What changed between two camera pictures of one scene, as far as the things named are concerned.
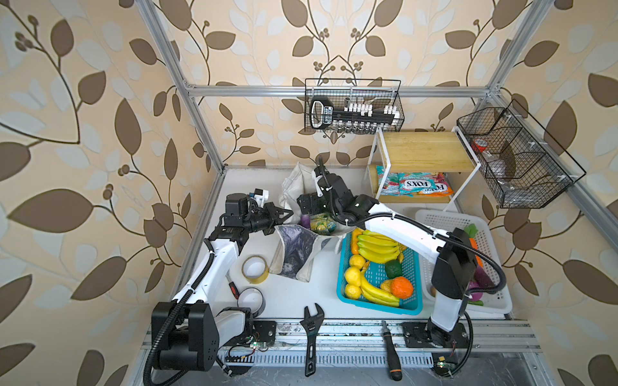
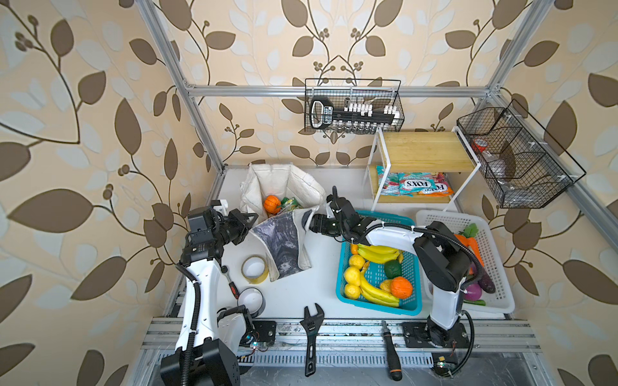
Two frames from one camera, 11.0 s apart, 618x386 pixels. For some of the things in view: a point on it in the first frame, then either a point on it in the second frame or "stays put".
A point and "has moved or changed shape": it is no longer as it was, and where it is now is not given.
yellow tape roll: x=260 y=280 stays put
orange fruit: x=401 y=287 stays put
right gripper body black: x=318 y=205 → x=329 y=226
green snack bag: x=322 y=223 has moved or changed shape
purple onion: x=476 y=296 stays put
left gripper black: x=273 y=219 → x=235 y=218
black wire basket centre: x=353 y=105 stays put
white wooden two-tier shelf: x=420 y=165 stays put
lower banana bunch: x=376 y=295 stays put
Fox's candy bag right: x=442 y=188 stays put
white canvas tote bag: x=297 y=250 has moved or changed shape
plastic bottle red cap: x=490 y=158 stays put
